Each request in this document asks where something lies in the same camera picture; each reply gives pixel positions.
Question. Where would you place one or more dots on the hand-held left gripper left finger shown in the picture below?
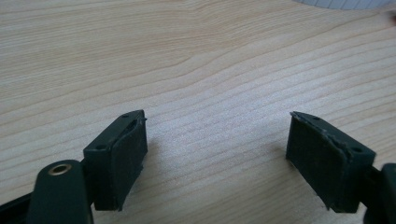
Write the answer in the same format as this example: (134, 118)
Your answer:
(116, 161)

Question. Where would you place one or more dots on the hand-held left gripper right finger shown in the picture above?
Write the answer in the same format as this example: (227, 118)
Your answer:
(330, 168)

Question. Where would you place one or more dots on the white ribbed container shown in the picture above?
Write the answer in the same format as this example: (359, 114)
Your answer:
(344, 3)

